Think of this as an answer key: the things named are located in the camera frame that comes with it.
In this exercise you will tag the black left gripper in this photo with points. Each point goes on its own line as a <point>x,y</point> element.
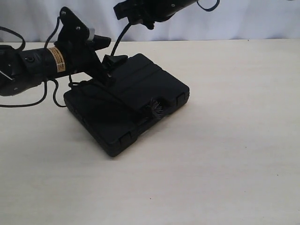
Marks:
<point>80,55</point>

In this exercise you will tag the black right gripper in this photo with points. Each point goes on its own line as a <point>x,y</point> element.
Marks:
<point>148,12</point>

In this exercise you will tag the black plastic tool case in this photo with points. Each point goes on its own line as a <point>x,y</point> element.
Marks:
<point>116,116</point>

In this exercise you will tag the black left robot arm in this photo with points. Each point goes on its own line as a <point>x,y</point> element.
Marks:
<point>22,69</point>

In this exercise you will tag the white backdrop curtain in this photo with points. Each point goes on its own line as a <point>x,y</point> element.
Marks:
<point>34,20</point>

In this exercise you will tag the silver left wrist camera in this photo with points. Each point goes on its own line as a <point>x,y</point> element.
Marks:
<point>91,31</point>

